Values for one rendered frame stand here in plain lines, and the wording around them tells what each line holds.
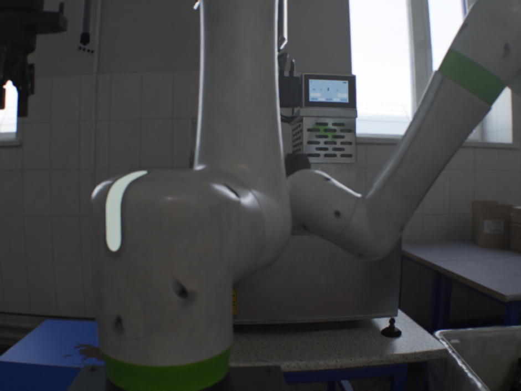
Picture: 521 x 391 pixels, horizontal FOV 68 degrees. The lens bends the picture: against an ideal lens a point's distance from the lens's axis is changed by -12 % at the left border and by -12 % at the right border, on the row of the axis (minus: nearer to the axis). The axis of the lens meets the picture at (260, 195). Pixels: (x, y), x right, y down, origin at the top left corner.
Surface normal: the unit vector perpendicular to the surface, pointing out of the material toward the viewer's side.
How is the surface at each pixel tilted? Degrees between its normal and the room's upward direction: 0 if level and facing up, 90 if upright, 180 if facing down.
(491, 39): 99
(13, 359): 0
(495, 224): 90
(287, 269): 90
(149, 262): 90
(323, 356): 0
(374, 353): 0
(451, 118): 109
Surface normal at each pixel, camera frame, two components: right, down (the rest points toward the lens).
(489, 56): -0.36, 0.31
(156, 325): 0.12, 0.05
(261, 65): 0.58, 0.00
